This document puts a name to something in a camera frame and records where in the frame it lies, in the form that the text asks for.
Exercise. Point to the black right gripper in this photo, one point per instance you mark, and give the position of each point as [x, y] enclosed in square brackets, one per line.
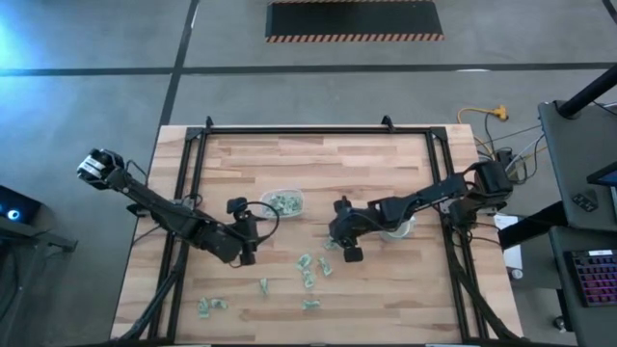
[352, 231]

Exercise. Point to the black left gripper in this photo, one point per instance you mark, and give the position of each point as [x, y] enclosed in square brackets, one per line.
[247, 236]

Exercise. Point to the green white sweetener packet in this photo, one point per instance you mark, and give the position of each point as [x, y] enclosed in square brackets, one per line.
[290, 207]
[203, 307]
[308, 278]
[277, 199]
[263, 285]
[218, 303]
[325, 266]
[329, 245]
[303, 261]

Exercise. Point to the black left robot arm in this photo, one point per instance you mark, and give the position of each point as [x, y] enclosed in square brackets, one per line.
[159, 207]

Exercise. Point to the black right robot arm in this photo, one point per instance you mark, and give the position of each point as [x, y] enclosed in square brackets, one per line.
[434, 193]

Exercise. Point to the clear plastic bin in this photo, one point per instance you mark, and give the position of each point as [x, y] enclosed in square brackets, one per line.
[263, 205]

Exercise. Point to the green patterned white cup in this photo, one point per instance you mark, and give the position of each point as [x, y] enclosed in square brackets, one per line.
[407, 230]

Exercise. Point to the sweetener packet with RAW print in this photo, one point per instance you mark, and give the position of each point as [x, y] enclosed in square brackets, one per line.
[311, 304]

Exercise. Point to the white paper sheet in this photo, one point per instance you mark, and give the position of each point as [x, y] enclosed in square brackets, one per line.
[513, 258]

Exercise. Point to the small white round object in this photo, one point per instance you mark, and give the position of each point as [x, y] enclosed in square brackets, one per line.
[517, 274]

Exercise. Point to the black power box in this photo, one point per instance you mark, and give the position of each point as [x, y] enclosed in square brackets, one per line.
[505, 156]

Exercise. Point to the black equipment stand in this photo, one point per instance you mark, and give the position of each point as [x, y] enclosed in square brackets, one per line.
[48, 238]

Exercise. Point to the black hazard striped floor mat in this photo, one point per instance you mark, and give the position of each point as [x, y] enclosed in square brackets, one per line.
[354, 19]

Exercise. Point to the dark keyboard desk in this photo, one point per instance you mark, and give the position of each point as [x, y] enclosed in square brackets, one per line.
[559, 274]

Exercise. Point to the caster wheel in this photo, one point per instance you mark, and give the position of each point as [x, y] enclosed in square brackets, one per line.
[559, 323]

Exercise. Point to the black device with blue light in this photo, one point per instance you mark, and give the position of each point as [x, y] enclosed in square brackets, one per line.
[19, 207]

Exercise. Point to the dark gray desk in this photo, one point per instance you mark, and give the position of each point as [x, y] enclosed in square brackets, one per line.
[573, 159]

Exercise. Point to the small black controller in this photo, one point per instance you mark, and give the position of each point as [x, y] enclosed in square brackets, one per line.
[585, 202]

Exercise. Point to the keyboard with pink backlight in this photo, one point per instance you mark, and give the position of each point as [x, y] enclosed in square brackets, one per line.
[598, 279]

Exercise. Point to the monitor with blue screen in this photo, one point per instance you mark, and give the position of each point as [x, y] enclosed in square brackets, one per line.
[608, 177]

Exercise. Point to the black pole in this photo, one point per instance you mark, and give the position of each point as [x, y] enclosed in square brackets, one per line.
[588, 91]

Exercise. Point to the black table frame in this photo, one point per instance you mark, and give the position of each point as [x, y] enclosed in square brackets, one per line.
[313, 130]

